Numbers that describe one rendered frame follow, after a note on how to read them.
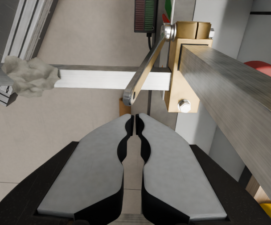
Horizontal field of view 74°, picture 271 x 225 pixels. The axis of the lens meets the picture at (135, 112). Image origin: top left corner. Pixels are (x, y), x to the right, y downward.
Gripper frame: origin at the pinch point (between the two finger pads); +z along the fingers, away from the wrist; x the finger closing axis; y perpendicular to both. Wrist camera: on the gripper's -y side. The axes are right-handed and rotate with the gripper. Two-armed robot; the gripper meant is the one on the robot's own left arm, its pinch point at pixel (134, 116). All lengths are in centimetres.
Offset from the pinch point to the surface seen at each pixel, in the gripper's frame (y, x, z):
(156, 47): -3.6, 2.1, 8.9
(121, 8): -11, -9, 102
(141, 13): -7.4, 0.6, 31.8
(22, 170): 116, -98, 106
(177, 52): -2.3, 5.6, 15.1
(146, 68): -2.5, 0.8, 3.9
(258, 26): -5.8, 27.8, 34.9
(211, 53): -3.1, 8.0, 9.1
